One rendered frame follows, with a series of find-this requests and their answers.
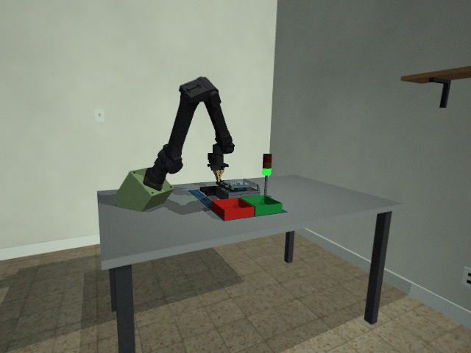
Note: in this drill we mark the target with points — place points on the green bin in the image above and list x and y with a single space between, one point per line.
269 205

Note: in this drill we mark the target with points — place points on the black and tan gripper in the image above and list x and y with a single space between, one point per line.
218 166

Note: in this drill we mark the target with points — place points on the red open box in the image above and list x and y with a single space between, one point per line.
229 209

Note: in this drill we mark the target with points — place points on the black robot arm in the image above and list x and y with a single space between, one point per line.
169 158

